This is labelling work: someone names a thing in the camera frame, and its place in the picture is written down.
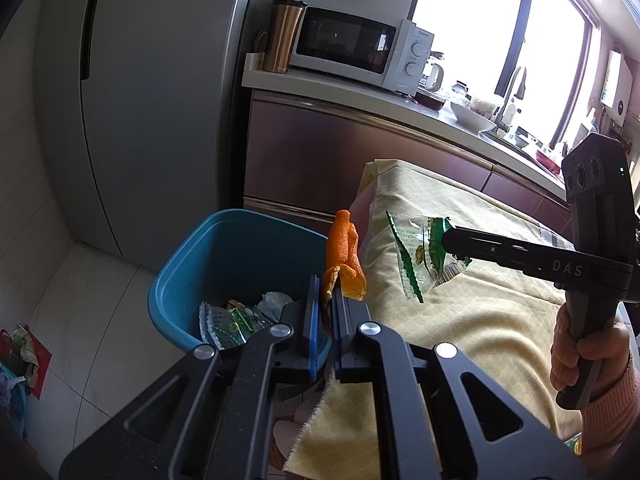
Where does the green snoopy snack wrapper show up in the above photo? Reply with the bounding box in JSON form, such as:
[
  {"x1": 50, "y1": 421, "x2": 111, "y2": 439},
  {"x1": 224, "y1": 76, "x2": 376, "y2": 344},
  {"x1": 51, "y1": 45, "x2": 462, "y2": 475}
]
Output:
[{"x1": 385, "y1": 209, "x2": 472, "y2": 304}]

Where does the orange peel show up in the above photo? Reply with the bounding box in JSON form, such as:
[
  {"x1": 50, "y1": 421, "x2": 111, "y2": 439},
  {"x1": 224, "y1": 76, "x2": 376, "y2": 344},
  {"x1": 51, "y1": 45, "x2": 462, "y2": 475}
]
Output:
[{"x1": 321, "y1": 209, "x2": 367, "y2": 301}]

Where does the pink sleeve right forearm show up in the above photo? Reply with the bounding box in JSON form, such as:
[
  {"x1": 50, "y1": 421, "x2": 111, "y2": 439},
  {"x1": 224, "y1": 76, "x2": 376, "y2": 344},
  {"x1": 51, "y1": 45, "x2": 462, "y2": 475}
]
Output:
[{"x1": 582, "y1": 363, "x2": 639, "y2": 456}]

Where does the blue trash bin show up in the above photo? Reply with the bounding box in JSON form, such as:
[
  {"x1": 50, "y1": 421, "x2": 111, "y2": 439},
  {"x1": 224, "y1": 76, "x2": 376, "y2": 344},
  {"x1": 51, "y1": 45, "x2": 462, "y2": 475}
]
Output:
[{"x1": 148, "y1": 209, "x2": 326, "y2": 352}]

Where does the kitchen faucet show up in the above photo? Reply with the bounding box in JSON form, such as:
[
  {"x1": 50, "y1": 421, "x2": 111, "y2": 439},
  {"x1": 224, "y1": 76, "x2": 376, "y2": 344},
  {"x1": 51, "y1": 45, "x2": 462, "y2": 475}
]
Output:
[{"x1": 495, "y1": 65, "x2": 527, "y2": 132}]

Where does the kitchen counter with cabinets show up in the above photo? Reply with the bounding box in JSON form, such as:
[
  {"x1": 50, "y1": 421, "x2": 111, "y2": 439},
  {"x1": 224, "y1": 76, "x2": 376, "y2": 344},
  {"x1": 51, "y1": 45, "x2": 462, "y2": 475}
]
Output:
[{"x1": 242, "y1": 53, "x2": 572, "y2": 238}]

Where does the person's right hand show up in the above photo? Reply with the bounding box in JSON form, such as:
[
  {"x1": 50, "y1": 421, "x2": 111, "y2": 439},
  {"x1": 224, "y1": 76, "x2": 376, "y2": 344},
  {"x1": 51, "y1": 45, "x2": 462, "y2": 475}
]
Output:
[{"x1": 550, "y1": 304, "x2": 630, "y2": 400}]

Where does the yellow patterned tablecloth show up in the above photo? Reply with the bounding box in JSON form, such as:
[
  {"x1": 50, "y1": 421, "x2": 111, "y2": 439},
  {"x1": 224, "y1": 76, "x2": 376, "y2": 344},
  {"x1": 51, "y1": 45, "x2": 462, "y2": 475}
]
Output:
[{"x1": 285, "y1": 159, "x2": 582, "y2": 479}]

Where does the white water heater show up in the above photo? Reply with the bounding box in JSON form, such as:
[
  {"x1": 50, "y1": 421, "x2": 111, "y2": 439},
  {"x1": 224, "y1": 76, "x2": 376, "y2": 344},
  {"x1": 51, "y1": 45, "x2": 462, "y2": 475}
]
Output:
[{"x1": 600, "y1": 50, "x2": 634, "y2": 127}]

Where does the turquoise plastic basket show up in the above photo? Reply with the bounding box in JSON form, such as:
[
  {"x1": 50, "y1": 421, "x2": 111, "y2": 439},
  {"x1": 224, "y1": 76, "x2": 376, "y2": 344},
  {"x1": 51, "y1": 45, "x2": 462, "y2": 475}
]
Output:
[{"x1": 0, "y1": 365, "x2": 27, "y2": 439}]

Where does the white ceramic bowl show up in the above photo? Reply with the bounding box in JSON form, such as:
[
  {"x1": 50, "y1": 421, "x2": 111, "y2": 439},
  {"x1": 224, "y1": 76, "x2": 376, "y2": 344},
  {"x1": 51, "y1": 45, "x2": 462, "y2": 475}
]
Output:
[{"x1": 450, "y1": 102, "x2": 496, "y2": 133}]

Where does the glass electric kettle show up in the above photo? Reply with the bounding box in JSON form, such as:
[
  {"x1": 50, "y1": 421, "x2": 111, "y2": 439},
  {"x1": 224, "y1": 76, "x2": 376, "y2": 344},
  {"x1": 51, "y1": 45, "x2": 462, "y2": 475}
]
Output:
[{"x1": 420, "y1": 51, "x2": 444, "y2": 92}]

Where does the white microwave oven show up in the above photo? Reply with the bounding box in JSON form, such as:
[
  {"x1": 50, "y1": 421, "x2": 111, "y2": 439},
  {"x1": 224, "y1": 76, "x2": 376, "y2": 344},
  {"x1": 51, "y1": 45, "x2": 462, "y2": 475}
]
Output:
[{"x1": 290, "y1": 6, "x2": 434, "y2": 96}]

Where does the grey refrigerator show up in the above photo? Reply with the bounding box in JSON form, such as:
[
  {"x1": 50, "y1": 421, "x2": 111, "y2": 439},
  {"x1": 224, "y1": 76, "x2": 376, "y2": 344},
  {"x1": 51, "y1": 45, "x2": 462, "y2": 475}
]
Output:
[{"x1": 35, "y1": 0, "x2": 248, "y2": 269}]

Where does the copper thermos tumbler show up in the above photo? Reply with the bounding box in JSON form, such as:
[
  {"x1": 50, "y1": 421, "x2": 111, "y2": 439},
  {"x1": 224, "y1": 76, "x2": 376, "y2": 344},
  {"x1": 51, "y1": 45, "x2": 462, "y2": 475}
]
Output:
[{"x1": 262, "y1": 0, "x2": 307, "y2": 74}]

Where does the window frame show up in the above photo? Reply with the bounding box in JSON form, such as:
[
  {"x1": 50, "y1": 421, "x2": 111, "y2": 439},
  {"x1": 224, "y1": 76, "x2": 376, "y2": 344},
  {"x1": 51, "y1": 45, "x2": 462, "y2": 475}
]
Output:
[{"x1": 412, "y1": 0, "x2": 594, "y2": 148}]

